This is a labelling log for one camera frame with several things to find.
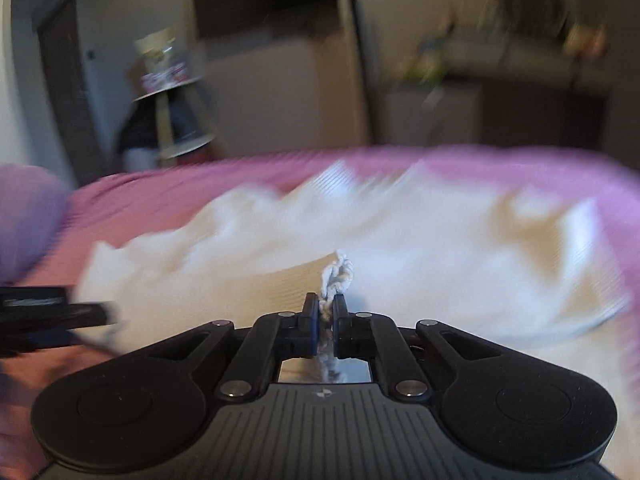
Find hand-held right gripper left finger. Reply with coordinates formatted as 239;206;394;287
146;293;321;404

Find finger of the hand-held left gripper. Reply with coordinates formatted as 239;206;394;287
66;301;120;331

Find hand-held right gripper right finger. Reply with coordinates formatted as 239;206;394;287
333;293;496;404

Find white ribbed knit garment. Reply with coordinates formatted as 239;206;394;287
77;159;632;376

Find purple pillow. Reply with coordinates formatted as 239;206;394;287
0;162;68;286

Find pink ribbed blanket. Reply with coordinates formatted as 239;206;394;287
0;144;640;480

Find dark bag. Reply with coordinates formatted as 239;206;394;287
114;105;163;167

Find round two-tier side table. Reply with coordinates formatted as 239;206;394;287
131;74;228;163

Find grey mini fridge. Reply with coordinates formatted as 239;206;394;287
384;79;482;150

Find brown wooden door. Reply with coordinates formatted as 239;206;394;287
32;0;113;186

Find wrapped flower bouquet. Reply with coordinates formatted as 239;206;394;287
131;29;195;95

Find dark wooden cabinet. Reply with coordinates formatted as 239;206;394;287
477;72;613;153

